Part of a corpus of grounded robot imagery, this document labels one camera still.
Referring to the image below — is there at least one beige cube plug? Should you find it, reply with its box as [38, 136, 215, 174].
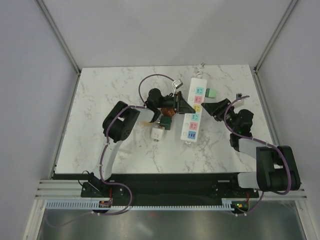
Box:
[141, 121, 154, 126]

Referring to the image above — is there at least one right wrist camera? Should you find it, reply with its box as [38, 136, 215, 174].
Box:
[236, 93, 243, 99]

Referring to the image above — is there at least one white cable duct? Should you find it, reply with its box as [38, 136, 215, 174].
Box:
[45, 199, 235, 211]

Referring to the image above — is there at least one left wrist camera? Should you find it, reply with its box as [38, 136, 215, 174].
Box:
[172, 79, 183, 89]

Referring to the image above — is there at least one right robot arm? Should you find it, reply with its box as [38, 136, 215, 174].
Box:
[201, 96, 301, 197]

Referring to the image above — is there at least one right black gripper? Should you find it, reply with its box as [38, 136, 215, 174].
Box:
[201, 98, 239, 133]

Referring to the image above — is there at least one white cube plug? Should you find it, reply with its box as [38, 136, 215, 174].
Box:
[150, 125, 165, 142]

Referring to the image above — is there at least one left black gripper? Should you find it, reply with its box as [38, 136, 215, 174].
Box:
[156, 91, 195, 115]

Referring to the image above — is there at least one green cube plug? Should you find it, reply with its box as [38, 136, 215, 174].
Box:
[159, 115, 172, 131]

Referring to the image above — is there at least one light green plug adapter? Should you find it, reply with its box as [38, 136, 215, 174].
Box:
[205, 88, 217, 99]

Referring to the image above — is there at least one red cube plug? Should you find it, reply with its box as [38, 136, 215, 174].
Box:
[160, 108, 176, 117]

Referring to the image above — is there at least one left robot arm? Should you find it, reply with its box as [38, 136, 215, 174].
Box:
[92, 88, 196, 197]

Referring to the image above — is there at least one aluminium frame rail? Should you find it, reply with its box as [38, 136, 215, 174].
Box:
[35, 180, 307, 201]

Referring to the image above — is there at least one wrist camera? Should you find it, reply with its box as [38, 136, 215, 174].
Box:
[172, 79, 183, 89]
[236, 93, 243, 99]

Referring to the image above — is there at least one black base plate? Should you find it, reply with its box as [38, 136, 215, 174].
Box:
[81, 173, 259, 206]

